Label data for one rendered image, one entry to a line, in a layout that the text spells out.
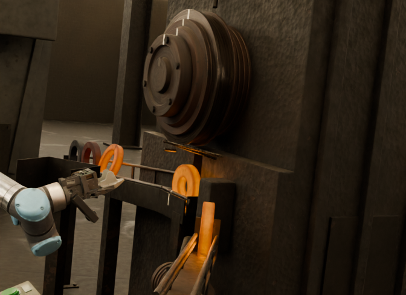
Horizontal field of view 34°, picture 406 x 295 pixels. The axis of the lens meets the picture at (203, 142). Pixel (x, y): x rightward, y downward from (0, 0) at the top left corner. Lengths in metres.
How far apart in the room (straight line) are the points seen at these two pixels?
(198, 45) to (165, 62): 0.13
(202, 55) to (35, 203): 0.71
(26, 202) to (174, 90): 0.61
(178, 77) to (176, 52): 0.08
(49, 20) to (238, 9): 2.72
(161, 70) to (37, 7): 2.68
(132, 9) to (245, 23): 6.95
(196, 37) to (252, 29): 0.19
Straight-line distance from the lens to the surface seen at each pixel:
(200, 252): 1.81
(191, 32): 2.23
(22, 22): 4.80
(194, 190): 2.25
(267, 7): 2.18
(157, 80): 2.26
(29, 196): 1.92
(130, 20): 9.17
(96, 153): 3.09
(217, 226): 1.93
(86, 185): 2.14
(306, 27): 2.01
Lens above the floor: 1.13
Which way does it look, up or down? 6 degrees down
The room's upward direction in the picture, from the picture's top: 6 degrees clockwise
